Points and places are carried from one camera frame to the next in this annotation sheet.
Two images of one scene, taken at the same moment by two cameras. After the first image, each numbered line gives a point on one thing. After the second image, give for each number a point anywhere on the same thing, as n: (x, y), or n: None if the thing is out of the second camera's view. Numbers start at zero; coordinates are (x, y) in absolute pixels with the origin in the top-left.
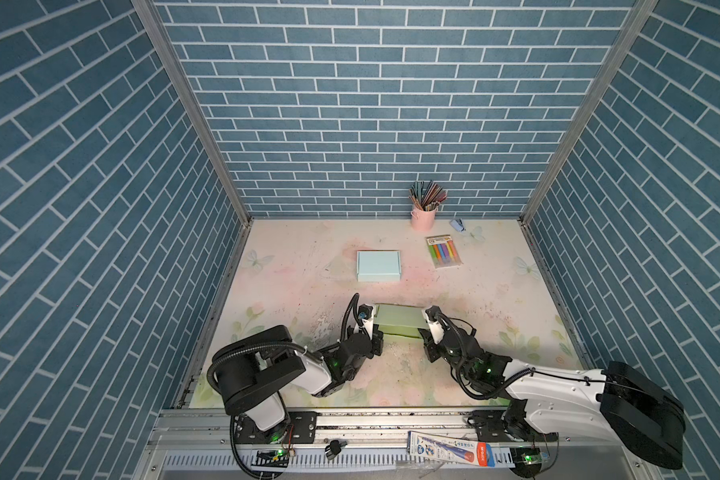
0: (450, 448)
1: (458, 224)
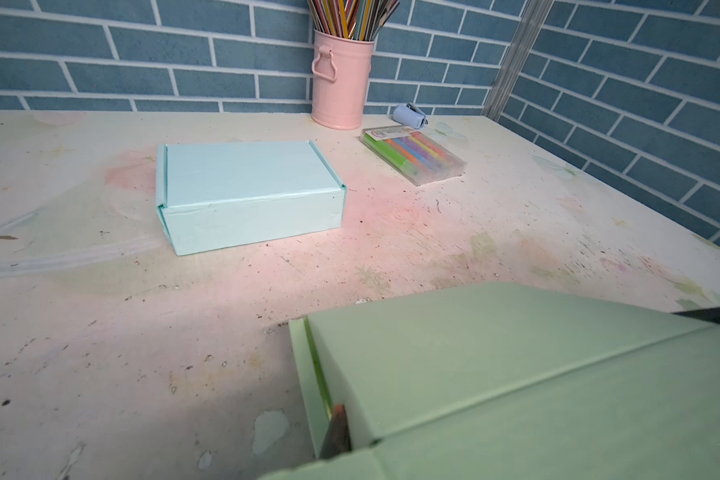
0: None
1: (408, 114)
